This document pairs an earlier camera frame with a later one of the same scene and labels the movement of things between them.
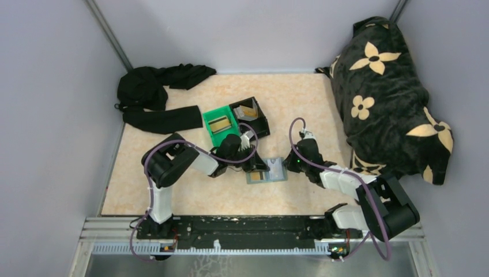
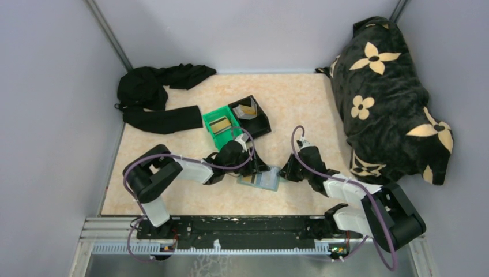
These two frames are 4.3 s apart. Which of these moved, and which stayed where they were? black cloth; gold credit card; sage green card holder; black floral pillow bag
Moved: sage green card holder
Stayed: gold credit card; black cloth; black floral pillow bag
